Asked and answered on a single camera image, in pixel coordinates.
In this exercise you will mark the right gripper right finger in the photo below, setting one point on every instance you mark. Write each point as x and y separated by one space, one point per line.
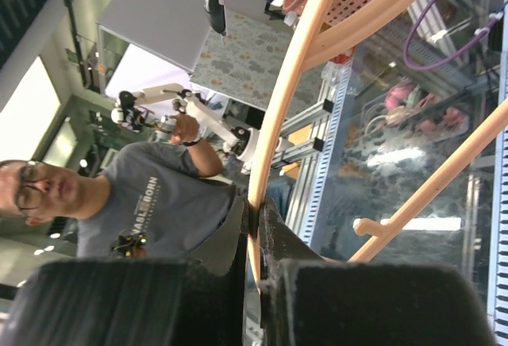
309 301

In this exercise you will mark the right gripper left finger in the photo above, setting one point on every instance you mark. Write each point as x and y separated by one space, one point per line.
198 300

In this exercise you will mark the peach plastic hanger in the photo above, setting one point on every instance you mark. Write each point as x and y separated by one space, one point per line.
309 48

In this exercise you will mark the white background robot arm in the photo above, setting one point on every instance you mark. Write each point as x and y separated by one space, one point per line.
190 112

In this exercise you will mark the person in grey shirt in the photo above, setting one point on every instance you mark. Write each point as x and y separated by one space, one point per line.
169 193

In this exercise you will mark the aluminium rail frame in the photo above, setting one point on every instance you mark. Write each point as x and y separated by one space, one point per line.
410 96

